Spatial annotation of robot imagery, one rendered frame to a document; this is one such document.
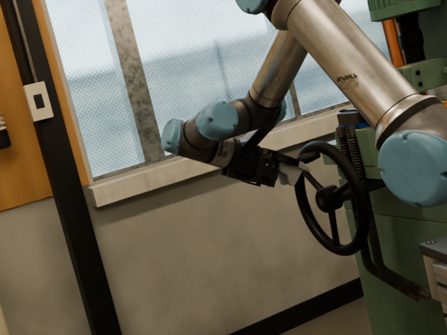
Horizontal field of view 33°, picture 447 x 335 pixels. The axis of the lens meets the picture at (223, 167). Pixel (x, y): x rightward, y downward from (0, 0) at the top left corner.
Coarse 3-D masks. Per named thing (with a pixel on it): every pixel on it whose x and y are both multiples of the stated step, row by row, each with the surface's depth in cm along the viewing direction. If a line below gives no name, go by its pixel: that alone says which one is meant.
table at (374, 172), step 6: (336, 144) 206; (324, 156) 213; (324, 162) 214; (330, 162) 211; (366, 168) 180; (372, 168) 177; (378, 168) 175; (342, 174) 190; (366, 174) 180; (372, 174) 178; (378, 174) 176
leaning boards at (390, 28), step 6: (384, 24) 334; (390, 24) 336; (396, 24) 334; (384, 30) 335; (390, 30) 336; (396, 30) 335; (384, 36) 336; (390, 36) 335; (396, 36) 337; (390, 42) 335; (396, 42) 337; (390, 48) 335; (396, 48) 337; (390, 54) 336; (396, 54) 337; (402, 54) 336; (396, 60) 336; (402, 60) 338; (396, 66) 336; (426, 90) 328
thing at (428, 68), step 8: (408, 64) 196; (416, 64) 189; (424, 64) 190; (432, 64) 191; (440, 64) 192; (400, 72) 192; (408, 72) 189; (416, 72) 189; (424, 72) 190; (432, 72) 191; (440, 72) 192; (408, 80) 190; (416, 80) 189; (424, 80) 190; (432, 80) 191; (440, 80) 192; (416, 88) 189; (424, 88) 190
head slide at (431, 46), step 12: (444, 0) 190; (420, 12) 199; (432, 12) 195; (444, 12) 191; (420, 24) 200; (432, 24) 196; (444, 24) 192; (432, 36) 197; (444, 36) 193; (432, 48) 198; (444, 48) 195
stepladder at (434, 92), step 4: (432, 88) 274; (436, 88) 274; (440, 88) 274; (444, 88) 275; (428, 92) 278; (432, 92) 274; (436, 92) 273; (440, 92) 274; (444, 92) 275; (436, 96) 273; (440, 96) 274; (444, 96) 274; (440, 100) 274; (444, 100) 274
